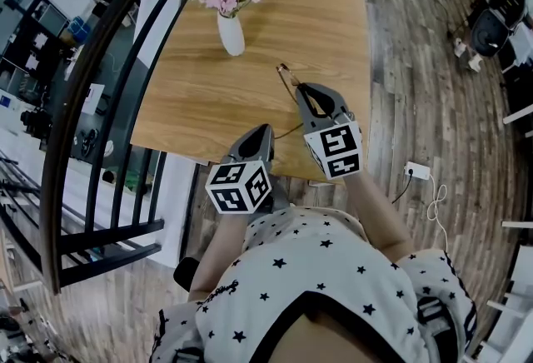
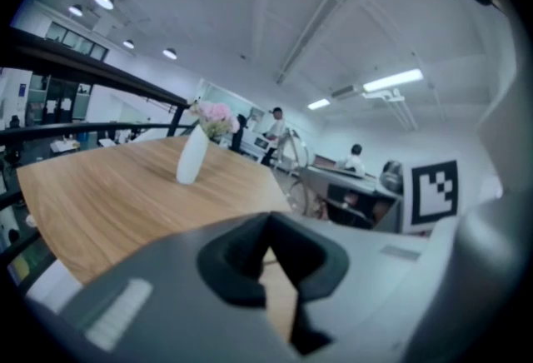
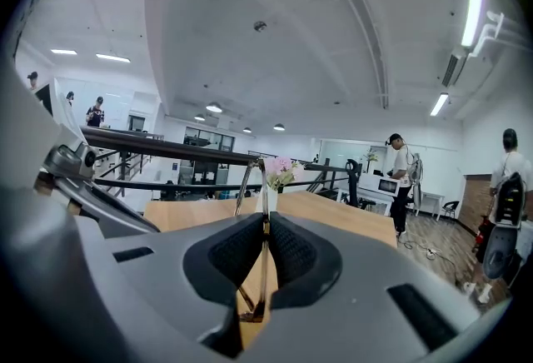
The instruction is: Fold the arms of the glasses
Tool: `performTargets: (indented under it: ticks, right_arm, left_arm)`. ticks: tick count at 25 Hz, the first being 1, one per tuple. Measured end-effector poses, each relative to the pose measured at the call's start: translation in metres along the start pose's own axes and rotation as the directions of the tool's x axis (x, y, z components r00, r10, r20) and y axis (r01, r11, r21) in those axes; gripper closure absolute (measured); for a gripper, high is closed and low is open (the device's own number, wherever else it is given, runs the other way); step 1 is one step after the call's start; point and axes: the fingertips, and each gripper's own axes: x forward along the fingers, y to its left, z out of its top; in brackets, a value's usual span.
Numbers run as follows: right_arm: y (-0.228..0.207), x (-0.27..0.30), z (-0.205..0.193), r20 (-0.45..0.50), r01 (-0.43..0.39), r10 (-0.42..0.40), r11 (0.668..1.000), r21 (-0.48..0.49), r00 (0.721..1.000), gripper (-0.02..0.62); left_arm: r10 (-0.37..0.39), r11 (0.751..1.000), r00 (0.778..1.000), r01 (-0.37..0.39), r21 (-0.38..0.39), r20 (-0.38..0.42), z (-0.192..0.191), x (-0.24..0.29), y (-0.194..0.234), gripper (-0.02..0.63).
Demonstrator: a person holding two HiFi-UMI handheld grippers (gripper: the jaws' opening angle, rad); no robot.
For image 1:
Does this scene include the blue storage bin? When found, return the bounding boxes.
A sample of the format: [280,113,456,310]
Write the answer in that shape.
[68,17,91,40]

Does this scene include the white star print shirt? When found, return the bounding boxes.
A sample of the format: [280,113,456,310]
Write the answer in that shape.
[152,205,478,363]

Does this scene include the black power cable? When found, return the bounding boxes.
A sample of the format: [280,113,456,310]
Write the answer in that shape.
[391,172,413,204]

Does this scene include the person's left forearm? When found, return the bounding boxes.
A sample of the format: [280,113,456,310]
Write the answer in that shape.
[187,211,251,304]

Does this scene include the grey harness strap buckle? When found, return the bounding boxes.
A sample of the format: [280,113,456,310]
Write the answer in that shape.
[174,346,205,363]
[416,294,455,337]

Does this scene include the brown eyeglasses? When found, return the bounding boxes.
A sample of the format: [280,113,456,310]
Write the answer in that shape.
[272,62,308,141]

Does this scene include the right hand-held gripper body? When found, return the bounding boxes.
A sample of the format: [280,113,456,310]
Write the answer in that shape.
[302,111,364,182]

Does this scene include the white power cable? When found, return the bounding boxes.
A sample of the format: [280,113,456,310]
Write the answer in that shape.
[426,174,451,255]

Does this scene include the white ceramic vase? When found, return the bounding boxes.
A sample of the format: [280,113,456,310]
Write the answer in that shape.
[216,11,246,57]

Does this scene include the white power strip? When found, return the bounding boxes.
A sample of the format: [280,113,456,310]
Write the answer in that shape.
[403,161,432,182]

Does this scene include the white rack frame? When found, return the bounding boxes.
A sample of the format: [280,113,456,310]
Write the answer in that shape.
[474,219,533,363]

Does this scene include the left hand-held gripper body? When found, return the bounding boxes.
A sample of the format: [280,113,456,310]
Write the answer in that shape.
[205,156,288,216]

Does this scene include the person's right forearm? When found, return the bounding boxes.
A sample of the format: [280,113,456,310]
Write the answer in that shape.
[343,172,416,262]

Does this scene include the black shelf cabinet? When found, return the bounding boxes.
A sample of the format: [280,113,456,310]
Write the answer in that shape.
[0,0,74,75]

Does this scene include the white floor sign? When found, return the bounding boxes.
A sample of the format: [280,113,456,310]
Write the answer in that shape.
[81,82,105,115]

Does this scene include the grey black office chair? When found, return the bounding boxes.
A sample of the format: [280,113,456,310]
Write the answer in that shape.
[472,0,526,59]

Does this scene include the black metal railing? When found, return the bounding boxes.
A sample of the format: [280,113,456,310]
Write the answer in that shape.
[39,0,259,296]

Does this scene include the person's chest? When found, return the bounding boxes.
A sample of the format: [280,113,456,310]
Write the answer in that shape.
[266,305,421,363]

